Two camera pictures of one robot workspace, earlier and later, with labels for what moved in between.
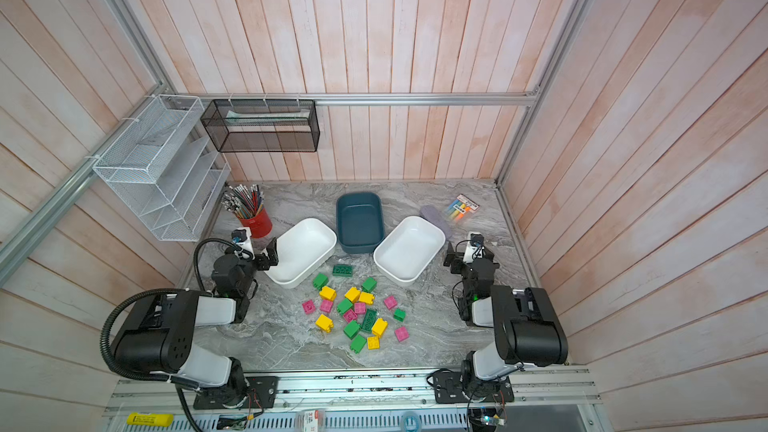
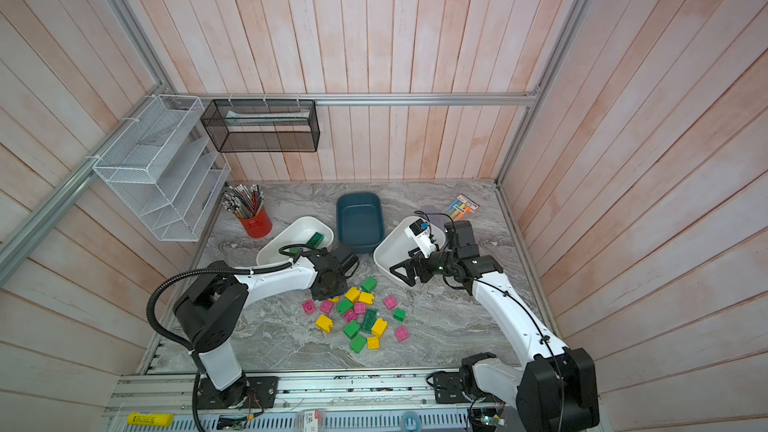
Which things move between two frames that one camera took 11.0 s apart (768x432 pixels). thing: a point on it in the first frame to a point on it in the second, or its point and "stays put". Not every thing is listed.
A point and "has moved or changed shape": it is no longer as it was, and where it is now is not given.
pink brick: [309, 306] stays put
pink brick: [390, 302] stays put
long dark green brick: [343, 270] has moved or changed shape
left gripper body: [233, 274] to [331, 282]
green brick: [368, 284] stays put
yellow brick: [366, 298] stays put
